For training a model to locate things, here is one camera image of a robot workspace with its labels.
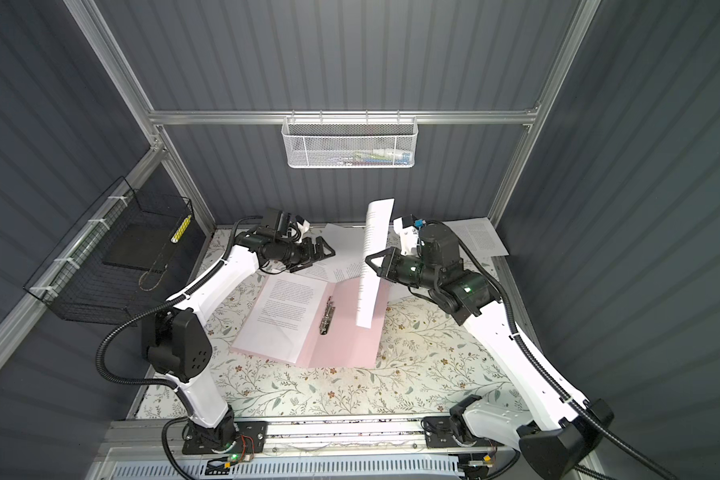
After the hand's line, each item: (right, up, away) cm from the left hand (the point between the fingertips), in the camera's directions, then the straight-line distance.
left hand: (326, 256), depth 86 cm
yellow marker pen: (-40, +8, -4) cm, 41 cm away
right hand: (+12, -1, -20) cm, 24 cm away
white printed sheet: (-16, -20, +8) cm, 27 cm away
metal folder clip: (-1, -19, +8) cm, 21 cm away
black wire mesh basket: (-50, -2, -11) cm, 52 cm away
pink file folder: (+2, -27, +8) cm, 29 cm away
